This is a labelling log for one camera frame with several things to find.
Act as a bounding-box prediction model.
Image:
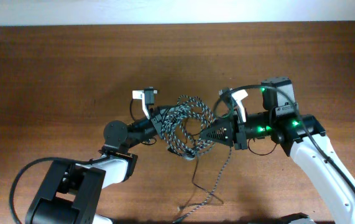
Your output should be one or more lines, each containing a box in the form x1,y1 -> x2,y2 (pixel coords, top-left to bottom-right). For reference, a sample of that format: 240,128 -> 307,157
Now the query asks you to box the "black white braided cable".
159,95 -> 233,223

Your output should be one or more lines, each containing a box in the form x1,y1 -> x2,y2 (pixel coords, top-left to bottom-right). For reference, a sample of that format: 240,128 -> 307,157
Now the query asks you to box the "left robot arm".
25,106 -> 172,224

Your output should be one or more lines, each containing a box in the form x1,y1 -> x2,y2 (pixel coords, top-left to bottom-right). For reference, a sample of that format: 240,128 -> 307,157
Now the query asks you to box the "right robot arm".
200,77 -> 355,223

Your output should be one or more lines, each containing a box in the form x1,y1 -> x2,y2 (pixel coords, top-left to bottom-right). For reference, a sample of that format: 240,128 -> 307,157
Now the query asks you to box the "thin black cable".
164,105 -> 228,208

